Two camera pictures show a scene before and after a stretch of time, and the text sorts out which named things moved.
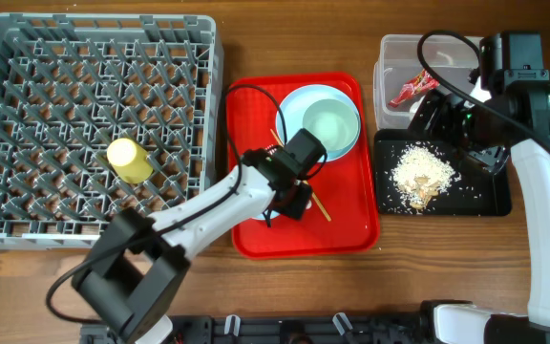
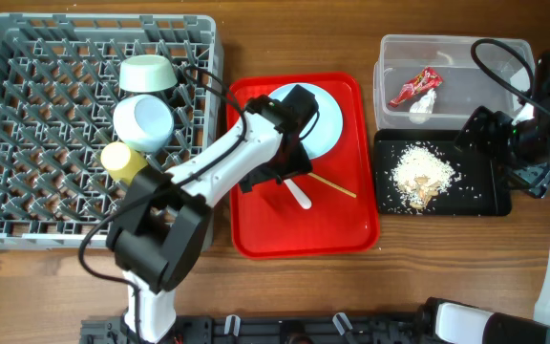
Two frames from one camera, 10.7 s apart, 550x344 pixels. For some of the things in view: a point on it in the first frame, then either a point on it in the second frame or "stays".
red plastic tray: x=343 y=215 stays
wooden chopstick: x=321 y=205 → x=332 y=184
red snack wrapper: x=421 y=82 stays
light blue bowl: x=262 y=217 → x=143 y=123
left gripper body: x=295 y=204 → x=282 y=166
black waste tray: x=418 y=175 stays
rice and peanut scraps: x=420 y=175 stays
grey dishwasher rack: x=51 y=93 stays
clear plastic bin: x=449 y=58 stays
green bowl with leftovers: x=331 y=122 → x=147 y=74
